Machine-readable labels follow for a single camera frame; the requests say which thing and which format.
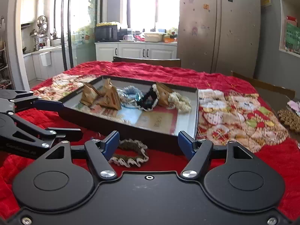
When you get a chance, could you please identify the red teddy bear quilt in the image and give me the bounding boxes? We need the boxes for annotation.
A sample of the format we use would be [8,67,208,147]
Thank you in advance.
[1,61,299,220]

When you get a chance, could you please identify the cream white scrunchie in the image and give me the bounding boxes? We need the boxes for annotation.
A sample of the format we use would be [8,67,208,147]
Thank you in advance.
[168,92,192,113]

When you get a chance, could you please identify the black microwave oven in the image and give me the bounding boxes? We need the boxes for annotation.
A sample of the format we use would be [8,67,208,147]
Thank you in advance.
[94,25,117,42]

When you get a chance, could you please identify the brown white trim scrunchie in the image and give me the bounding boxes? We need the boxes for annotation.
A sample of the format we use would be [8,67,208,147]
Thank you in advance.
[109,139,149,168]

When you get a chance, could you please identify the silver double door refrigerator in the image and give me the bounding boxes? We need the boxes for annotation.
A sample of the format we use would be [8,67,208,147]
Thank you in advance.
[177,0,261,77]

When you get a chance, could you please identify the gold pyramid snack packet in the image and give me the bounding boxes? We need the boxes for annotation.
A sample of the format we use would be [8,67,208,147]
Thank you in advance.
[96,78,121,110]

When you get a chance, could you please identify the white mug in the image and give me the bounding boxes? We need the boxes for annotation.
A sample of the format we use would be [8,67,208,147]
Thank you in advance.
[123,34,134,41]

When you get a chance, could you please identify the brown beaded mat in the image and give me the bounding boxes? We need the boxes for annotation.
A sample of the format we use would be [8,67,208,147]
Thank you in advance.
[277,109,300,134]

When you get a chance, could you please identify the light blue scrunchie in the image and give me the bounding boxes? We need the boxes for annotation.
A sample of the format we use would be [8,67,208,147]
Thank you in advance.
[116,85,143,109]

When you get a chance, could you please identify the cream plastic container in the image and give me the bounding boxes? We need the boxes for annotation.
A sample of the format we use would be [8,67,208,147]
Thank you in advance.
[144,32,164,43]

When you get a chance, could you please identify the white kitchen cabinet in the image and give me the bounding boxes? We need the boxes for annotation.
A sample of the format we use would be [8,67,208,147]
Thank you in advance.
[95,41,177,62]

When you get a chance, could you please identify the black scrunchie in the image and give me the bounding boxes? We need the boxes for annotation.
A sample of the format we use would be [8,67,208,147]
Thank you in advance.
[136,84,160,112]

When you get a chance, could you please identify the black shallow box tray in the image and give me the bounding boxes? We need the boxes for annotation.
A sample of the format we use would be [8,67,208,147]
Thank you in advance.
[58,84,198,155]

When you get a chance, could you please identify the white hanging bin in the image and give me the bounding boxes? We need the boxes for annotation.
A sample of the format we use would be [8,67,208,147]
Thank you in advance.
[39,51,52,67]

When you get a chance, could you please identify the green sign card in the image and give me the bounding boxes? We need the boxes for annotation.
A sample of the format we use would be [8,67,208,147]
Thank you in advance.
[285,23,299,54]

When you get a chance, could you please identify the dark wooden chair back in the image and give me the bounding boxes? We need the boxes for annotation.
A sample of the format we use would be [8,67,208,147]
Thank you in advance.
[112,56,181,68]

